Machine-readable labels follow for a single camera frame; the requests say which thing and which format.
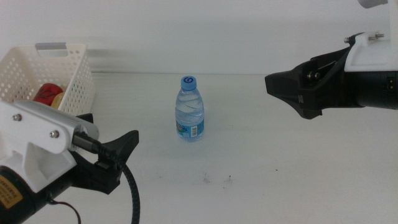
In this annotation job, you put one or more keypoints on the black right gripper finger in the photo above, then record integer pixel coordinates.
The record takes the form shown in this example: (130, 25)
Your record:
(283, 84)

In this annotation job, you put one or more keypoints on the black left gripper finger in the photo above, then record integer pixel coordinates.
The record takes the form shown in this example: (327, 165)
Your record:
(129, 141)
(87, 118)

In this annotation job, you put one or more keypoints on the red soda can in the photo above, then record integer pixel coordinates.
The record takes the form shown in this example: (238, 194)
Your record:
(46, 93)

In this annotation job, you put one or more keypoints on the clear water bottle blue cap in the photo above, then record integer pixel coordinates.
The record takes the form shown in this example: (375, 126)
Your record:
(189, 115)

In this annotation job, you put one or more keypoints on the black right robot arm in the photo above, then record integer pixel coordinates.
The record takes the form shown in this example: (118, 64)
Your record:
(379, 90)

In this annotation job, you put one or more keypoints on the white perforated plastic basket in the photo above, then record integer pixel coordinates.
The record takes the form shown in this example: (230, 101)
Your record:
(79, 90)

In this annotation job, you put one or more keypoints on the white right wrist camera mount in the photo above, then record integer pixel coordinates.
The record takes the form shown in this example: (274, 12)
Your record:
(373, 56)

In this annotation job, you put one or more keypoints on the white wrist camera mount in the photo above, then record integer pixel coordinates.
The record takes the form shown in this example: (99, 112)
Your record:
(373, 56)
(34, 140)

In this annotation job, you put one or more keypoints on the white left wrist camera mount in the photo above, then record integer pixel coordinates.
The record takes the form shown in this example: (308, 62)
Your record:
(34, 140)

